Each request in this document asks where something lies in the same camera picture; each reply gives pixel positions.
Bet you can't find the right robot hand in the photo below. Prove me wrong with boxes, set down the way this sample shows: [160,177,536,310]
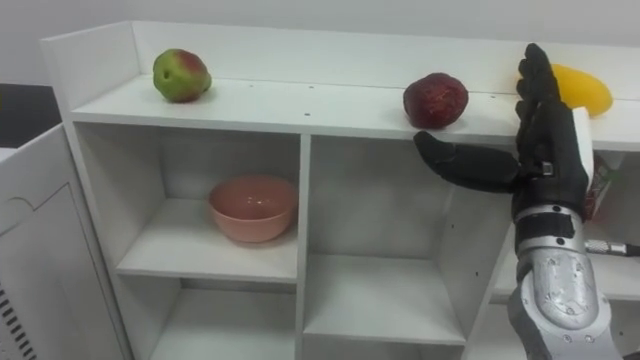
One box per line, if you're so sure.
[413,42,596,221]

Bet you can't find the dark red fruit soft toy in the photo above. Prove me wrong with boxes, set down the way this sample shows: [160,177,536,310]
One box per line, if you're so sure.
[402,72,470,130]

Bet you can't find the red and green packet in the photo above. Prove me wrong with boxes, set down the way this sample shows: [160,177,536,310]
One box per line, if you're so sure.
[582,152,624,221]

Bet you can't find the yellow fruit soft toy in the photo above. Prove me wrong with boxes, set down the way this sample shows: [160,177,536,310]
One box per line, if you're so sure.
[549,63,615,119]

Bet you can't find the white open shelf unit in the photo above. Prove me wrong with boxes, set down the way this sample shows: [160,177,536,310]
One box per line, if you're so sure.
[39,19,640,360]

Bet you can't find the pink bowl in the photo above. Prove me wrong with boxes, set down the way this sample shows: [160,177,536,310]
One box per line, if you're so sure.
[208,174,300,245]

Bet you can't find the green apple soft toy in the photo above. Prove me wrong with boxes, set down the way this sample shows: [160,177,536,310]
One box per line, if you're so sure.
[152,48,213,104]

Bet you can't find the white perforated cabinet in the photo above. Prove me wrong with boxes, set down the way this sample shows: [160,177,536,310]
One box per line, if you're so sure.
[0,123,134,360]

